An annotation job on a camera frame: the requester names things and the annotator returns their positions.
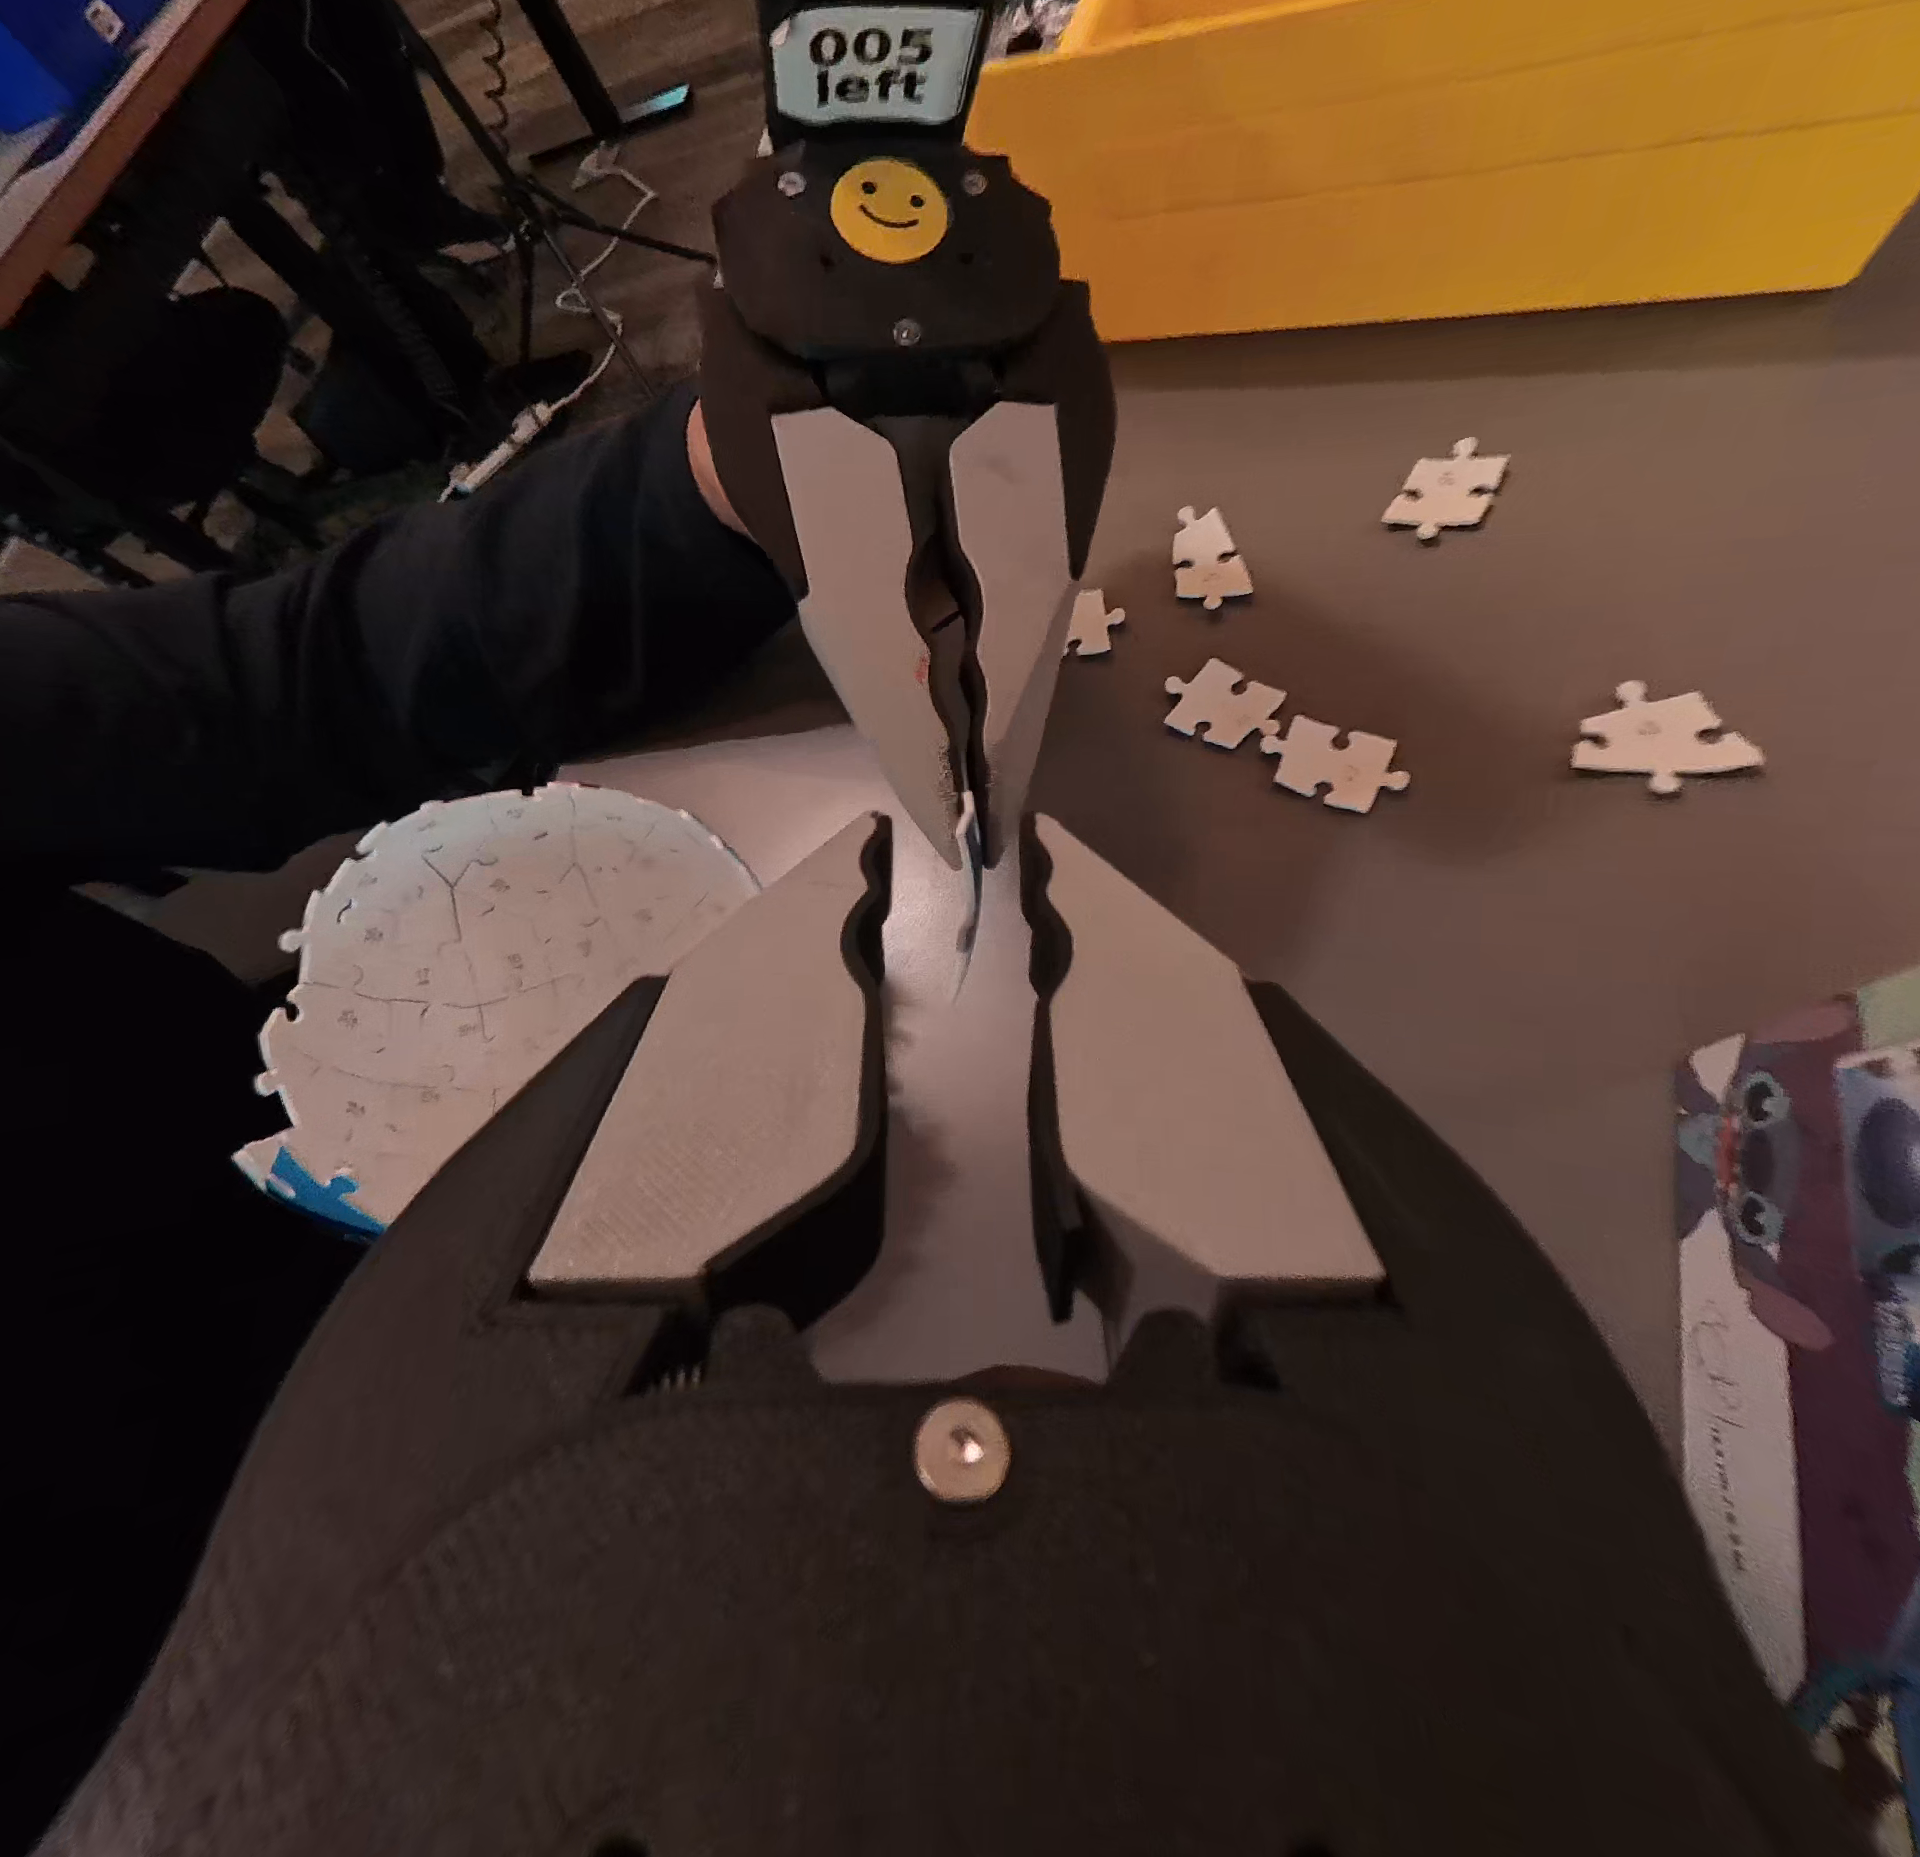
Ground person's left forearm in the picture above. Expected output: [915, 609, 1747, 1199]
[0, 380, 803, 852]

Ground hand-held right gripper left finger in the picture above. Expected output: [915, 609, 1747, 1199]
[524, 814, 895, 1329]

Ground yellow plastic bin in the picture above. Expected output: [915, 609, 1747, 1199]
[963, 0, 1920, 343]

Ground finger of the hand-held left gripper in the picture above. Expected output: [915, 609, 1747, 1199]
[929, 397, 1091, 837]
[771, 405, 988, 871]

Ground person's dark clothed torso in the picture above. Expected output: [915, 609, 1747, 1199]
[0, 837, 377, 1857]

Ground partly built puzzle ball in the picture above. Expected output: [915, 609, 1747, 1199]
[230, 782, 763, 1241]

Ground person's left hand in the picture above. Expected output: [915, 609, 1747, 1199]
[684, 390, 760, 541]

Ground printed cardboard puzzle box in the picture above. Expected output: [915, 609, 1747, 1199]
[1671, 962, 1920, 1760]

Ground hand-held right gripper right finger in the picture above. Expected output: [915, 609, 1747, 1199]
[1019, 814, 1390, 1326]

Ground puzzle pieces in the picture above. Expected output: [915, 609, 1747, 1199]
[1056, 436, 1771, 815]

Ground white floor cable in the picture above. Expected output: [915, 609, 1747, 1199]
[440, 141, 662, 504]

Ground blue storage bin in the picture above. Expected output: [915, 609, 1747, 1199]
[0, 0, 172, 134]

